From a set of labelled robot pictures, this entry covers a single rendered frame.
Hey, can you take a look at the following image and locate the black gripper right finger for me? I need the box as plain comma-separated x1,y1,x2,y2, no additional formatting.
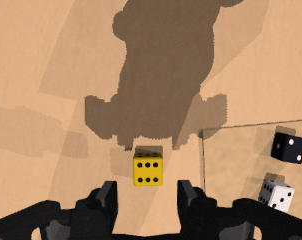
175,180,302,240

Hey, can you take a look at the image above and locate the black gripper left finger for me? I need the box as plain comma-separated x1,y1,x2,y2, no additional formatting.
0,181,118,240

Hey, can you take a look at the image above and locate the translucent tan mat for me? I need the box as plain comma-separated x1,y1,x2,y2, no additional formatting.
202,121,302,219

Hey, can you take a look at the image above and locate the yellow die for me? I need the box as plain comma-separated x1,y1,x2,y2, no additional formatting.
133,153,163,186

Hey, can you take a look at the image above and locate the white die with black pips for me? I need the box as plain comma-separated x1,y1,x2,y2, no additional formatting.
259,180,295,213

